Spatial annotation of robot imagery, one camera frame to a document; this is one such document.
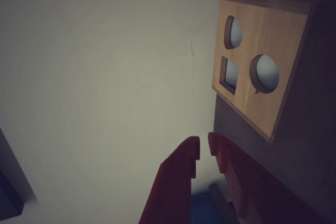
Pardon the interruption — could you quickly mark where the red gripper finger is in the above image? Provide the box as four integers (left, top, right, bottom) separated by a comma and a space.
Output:
208, 132, 333, 224
138, 136, 201, 224

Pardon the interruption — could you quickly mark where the blue clamp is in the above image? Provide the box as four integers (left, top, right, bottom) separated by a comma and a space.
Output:
191, 184, 233, 224

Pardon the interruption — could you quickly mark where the wooden shape sorter box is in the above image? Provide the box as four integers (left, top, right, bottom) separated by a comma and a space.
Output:
211, 0, 336, 156

